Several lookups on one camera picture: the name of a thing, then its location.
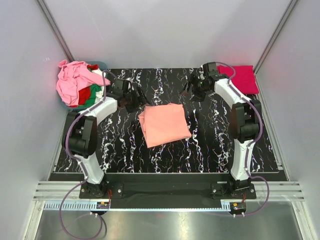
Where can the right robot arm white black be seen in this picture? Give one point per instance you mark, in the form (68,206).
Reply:
(246,125)

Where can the light pink t-shirt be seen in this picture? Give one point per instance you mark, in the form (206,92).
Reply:
(73,77)

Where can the teal laundry basket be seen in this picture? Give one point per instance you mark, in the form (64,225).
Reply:
(102,66)

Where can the right corner aluminium post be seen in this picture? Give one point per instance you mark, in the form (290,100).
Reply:
(276,33)

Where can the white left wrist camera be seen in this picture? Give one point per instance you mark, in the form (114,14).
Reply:
(129,84)

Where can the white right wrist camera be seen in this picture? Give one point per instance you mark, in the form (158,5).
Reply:
(201,76)

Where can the folded magenta t-shirt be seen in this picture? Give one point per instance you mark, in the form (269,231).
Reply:
(245,80)

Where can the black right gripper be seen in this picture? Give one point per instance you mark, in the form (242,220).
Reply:
(198,97)

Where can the aluminium frame rail front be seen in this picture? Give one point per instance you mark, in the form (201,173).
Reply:
(63,195)

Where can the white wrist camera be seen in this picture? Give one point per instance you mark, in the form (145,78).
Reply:
(129,84)
(201,76)

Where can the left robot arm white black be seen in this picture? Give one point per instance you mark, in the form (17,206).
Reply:
(80,134)

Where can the white garment in basket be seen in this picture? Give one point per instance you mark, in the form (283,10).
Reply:
(98,80)

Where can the salmon orange t-shirt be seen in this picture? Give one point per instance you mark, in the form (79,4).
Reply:
(162,124)

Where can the red garment in basket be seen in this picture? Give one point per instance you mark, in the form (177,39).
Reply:
(85,93)

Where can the left corner aluminium post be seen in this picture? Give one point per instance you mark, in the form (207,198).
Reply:
(55,29)

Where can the green garment in basket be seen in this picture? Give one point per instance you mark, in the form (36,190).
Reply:
(92,99)

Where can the corner aluminium post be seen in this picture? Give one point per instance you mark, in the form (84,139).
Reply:
(55,29)
(276,33)

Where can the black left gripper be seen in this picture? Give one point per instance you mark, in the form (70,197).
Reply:
(138,100)

